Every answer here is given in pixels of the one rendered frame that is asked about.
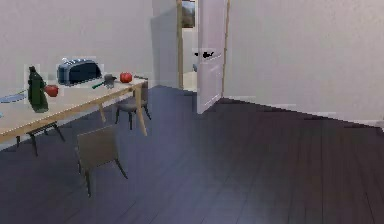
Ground grey chair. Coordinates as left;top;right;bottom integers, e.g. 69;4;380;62
114;81;152;131

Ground white room door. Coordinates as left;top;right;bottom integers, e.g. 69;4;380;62
196;0;228;115

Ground red apple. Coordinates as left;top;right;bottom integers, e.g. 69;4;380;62
119;71;133;84
44;84;60;98

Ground grey cup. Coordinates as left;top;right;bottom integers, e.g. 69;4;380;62
103;73;117;89

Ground brown chair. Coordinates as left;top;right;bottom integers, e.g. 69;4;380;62
76;124;129;198

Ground light wooden dining table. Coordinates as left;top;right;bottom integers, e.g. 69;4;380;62
0;75;149;144

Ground dark blue toaster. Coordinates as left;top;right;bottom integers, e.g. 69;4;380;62
56;57;103;87

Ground black legged chair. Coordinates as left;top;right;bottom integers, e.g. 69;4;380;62
15;121;66;158

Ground dark green bottle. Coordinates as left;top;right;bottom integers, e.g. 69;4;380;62
27;65;50;114

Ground pale blue plate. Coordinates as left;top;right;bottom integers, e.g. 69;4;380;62
0;93;27;104

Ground black door handle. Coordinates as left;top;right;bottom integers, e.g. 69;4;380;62
194;50;215;60

